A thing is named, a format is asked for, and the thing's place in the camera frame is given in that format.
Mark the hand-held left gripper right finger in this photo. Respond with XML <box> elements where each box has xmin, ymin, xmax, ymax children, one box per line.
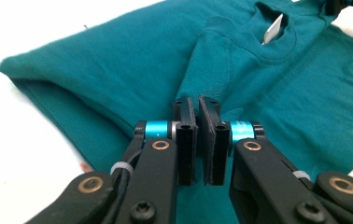
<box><xmin>198</xmin><ymin>95</ymin><xmax>266</xmax><ymax>187</ymax></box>

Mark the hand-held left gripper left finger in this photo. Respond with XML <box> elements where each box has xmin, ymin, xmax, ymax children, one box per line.
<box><xmin>134</xmin><ymin>96</ymin><xmax>199</xmax><ymax>187</ymax></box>

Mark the green printed t-shirt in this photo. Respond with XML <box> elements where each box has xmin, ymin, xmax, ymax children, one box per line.
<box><xmin>0</xmin><ymin>0</ymin><xmax>353</xmax><ymax>224</ymax></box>

